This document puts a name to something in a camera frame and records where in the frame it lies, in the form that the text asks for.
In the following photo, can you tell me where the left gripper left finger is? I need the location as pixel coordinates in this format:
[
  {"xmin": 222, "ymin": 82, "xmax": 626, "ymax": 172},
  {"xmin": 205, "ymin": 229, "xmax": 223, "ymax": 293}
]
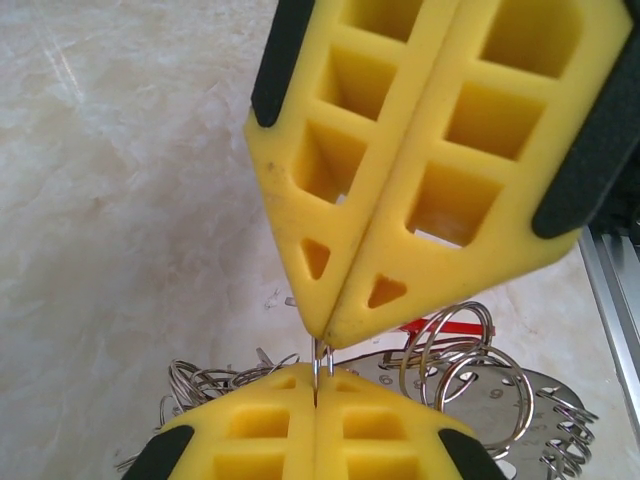
[{"xmin": 128, "ymin": 362, "xmax": 319, "ymax": 480}]

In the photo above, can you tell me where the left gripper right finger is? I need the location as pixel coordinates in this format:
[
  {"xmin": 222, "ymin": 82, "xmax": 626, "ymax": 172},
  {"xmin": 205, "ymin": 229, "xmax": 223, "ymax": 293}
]
[{"xmin": 313, "ymin": 364, "xmax": 507, "ymax": 480}]

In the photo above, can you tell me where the key with red white tag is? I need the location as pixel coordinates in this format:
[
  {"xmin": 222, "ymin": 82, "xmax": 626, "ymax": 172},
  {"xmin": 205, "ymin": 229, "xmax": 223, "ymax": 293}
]
[{"xmin": 379, "ymin": 319, "xmax": 497, "ymax": 351}]

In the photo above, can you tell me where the metal key organiser with rings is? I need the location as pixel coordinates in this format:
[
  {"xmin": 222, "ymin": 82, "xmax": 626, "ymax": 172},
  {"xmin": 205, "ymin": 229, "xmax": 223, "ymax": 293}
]
[{"xmin": 114, "ymin": 299, "xmax": 601, "ymax": 480}]

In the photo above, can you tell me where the wide aluminium mounting rail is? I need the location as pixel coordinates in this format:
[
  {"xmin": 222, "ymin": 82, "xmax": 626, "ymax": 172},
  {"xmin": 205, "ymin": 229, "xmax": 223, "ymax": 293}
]
[{"xmin": 579, "ymin": 229, "xmax": 640, "ymax": 401}]

